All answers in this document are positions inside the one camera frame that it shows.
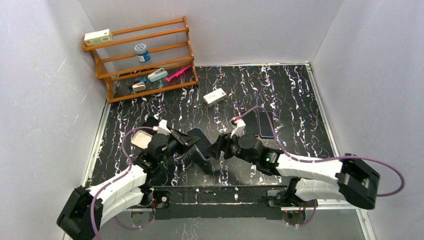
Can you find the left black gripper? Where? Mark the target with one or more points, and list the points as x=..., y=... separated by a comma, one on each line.
x=175, y=141

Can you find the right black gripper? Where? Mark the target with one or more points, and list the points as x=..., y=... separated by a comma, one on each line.
x=226, y=144

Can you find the beige white phone case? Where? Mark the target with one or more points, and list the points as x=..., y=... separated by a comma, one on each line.
x=141, y=139

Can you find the purple phone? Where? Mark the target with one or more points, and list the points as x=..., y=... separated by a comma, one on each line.
x=251, y=124

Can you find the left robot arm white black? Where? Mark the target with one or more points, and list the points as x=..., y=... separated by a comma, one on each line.
x=87, y=209

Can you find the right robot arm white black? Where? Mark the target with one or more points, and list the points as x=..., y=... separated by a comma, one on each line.
x=348, y=179

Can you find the white box with barcode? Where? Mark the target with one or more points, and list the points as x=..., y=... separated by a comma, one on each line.
x=214, y=97

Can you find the pink comb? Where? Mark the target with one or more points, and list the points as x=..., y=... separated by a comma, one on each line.
x=178, y=73

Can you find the beige small stapler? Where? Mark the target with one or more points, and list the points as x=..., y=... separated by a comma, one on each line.
x=137, y=87

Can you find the black blue marker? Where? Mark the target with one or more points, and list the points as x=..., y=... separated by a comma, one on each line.
x=140, y=80

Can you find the wooden shelf rack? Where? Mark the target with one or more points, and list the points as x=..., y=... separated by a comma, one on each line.
x=169, y=46

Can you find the blue white jar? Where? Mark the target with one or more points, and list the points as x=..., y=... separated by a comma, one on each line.
x=142, y=52

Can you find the white green box on shelf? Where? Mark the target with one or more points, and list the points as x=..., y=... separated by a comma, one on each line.
x=98, y=37

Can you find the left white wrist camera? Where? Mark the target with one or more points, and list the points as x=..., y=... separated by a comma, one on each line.
x=162, y=128

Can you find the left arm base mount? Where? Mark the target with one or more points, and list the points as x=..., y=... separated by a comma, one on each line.
x=144, y=213

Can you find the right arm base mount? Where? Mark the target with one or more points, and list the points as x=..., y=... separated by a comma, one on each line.
x=296, y=215

